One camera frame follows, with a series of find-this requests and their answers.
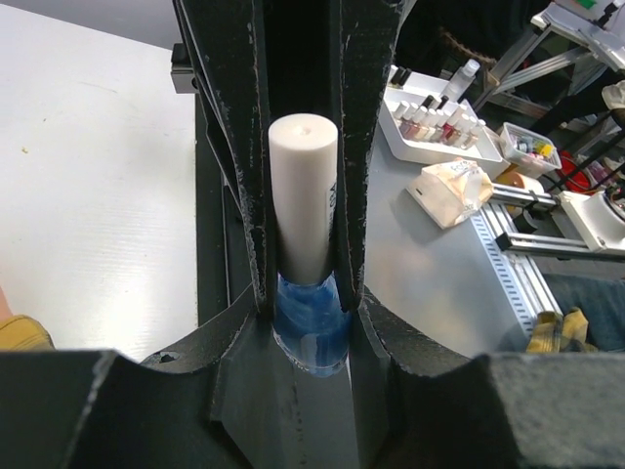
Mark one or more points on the clear box of small items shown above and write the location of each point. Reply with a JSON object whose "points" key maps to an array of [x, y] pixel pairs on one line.
{"points": [[534, 155]]}

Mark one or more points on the white tray of polish bottles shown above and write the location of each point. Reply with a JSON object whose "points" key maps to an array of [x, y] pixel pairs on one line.
{"points": [[422, 125]]}

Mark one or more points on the white nail polish cap brush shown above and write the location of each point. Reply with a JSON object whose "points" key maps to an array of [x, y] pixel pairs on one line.
{"points": [[303, 159]]}

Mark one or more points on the mannequin hand with nails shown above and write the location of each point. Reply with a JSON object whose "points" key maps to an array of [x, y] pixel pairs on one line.
{"points": [[5, 310]]}

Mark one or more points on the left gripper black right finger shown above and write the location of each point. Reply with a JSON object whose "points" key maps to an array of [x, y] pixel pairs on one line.
{"points": [[418, 404]]}

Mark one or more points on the blue nail polish bottle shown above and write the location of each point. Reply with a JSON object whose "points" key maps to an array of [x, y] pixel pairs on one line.
{"points": [[311, 327]]}

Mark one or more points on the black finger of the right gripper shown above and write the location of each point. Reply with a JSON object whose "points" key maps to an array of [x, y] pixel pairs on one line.
{"points": [[225, 41], [362, 41]]}

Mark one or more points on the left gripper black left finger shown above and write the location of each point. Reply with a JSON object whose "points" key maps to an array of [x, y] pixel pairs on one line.
{"points": [[202, 402]]}

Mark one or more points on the left white cable duct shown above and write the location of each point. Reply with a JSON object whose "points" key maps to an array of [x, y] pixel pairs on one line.
{"points": [[520, 280]]}

